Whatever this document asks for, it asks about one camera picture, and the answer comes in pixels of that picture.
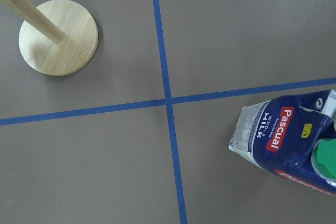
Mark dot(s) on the blue Pascual milk carton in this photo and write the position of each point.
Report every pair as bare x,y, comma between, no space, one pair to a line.
291,136

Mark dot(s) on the wooden mug tree stand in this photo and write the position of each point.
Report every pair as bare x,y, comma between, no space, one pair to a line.
56,38

